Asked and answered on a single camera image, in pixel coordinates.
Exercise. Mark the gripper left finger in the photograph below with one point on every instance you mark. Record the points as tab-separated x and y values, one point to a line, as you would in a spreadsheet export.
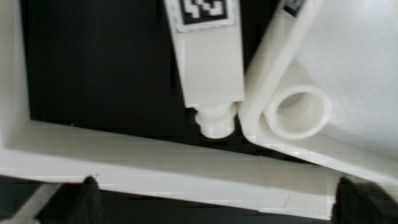
26	215

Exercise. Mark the white square desk top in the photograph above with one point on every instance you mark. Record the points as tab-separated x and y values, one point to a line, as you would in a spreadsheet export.
321	109

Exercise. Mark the white L-shaped fence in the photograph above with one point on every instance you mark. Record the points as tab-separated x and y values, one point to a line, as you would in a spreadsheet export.
59	154

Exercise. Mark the white leg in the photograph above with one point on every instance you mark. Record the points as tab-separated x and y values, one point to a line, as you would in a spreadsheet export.
207	40

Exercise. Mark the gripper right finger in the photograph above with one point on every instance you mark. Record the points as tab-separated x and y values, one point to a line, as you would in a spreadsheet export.
365	205

